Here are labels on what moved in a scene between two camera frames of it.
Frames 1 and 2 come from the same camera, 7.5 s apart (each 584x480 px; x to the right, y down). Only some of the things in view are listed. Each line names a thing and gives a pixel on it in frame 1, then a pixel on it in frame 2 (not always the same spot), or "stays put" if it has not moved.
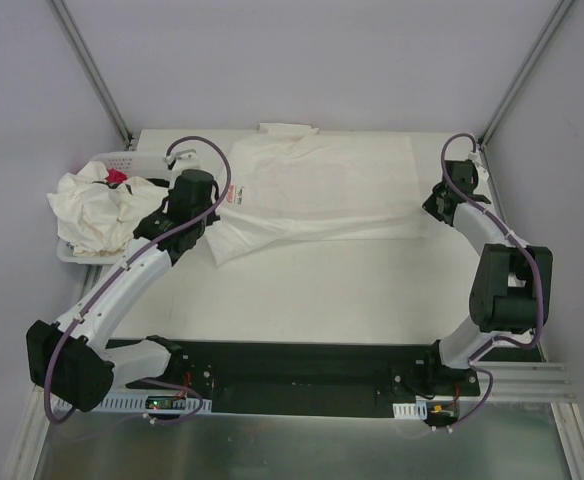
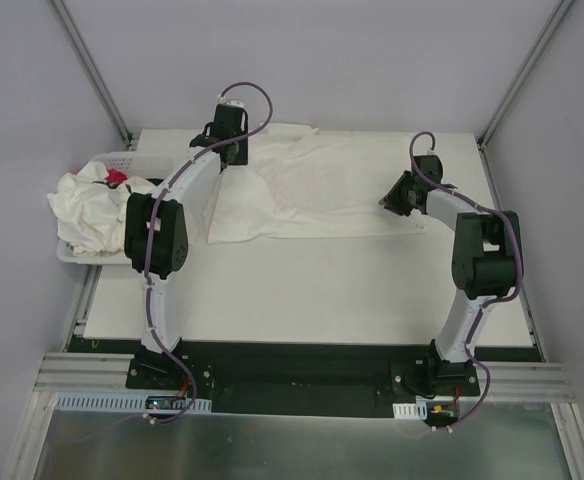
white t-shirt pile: x=97 y=216 stays put
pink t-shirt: x=116 y=176 stays put
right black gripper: x=435 y=201 to x=397 y=195
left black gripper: x=192 y=228 to x=237 y=154
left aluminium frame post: x=91 y=70 stays put
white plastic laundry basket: x=147 y=165 stays put
